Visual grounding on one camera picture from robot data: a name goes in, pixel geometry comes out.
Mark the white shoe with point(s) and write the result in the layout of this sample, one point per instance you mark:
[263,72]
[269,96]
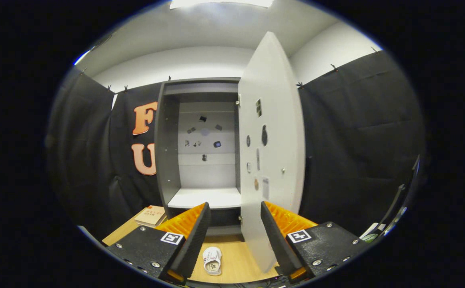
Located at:
[212,260]

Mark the black backdrop cloth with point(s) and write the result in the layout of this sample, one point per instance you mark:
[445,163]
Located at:
[356,140]

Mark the beige shoe cabinet door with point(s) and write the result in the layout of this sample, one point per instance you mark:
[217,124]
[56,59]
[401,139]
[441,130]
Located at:
[280,120]

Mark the dark metal frame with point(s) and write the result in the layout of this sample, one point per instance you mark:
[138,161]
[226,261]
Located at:
[401,186]

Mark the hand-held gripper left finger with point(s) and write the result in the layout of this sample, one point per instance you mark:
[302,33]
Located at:
[194,244]

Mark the narrow ceiling light strip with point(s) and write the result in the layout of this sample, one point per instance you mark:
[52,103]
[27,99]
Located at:
[81,58]

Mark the grey shoe cabinet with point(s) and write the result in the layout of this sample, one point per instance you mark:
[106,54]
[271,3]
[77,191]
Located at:
[167,152]

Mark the tan book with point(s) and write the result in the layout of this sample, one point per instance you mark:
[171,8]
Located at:
[151,216]

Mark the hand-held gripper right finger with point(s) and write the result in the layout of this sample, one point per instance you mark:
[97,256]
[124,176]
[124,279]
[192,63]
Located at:
[278,244]

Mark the wide ceiling light panel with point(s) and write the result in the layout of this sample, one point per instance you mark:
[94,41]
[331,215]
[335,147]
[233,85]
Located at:
[220,3]

